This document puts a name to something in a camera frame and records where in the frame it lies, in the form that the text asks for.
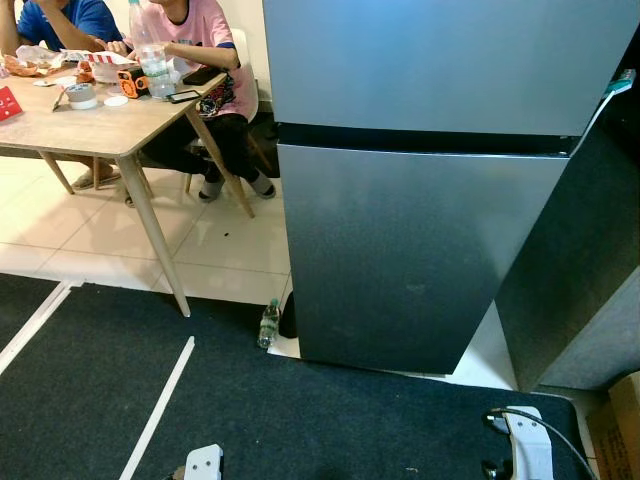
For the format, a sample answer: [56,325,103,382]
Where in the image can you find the grey two-door fridge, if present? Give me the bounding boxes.
[262,0,640,393]

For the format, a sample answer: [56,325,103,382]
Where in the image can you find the teal plug white cable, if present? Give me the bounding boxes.
[570,68,637,153]

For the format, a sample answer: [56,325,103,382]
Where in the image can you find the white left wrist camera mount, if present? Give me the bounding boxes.
[180,444,225,480]

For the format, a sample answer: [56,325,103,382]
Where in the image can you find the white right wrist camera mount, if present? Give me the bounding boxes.
[487,405,557,480]

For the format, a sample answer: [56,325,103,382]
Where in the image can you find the small bottle green cap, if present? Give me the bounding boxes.
[258,298,282,350]

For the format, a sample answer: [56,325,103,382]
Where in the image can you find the grey counter side panel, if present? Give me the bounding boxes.
[538,268,640,392]

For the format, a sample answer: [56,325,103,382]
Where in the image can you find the orange black device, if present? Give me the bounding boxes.
[117,68,152,100]

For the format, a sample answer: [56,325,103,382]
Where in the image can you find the black pouch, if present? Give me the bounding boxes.
[183,65,227,87]

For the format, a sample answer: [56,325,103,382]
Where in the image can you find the dark carpet mat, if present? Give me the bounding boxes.
[0,275,593,480]

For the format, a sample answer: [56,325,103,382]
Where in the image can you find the brown cardboard box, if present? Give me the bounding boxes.
[585,372,640,480]

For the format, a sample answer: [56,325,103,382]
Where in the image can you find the clear plastic food bag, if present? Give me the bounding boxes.
[12,44,63,77]

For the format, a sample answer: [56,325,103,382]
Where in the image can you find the black slipper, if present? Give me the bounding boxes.
[279,290,298,340]

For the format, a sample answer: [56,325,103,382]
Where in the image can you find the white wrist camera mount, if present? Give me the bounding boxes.
[487,405,557,480]
[180,444,225,480]

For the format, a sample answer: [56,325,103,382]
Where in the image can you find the white tape roll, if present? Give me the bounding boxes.
[64,84,99,111]

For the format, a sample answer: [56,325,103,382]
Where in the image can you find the person in pink shirt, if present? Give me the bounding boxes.
[122,0,279,203]

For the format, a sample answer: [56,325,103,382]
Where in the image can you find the person in blue shirt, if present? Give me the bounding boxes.
[0,0,124,59]

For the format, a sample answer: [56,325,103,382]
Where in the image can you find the large clear water bottle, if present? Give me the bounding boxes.
[128,0,177,100]

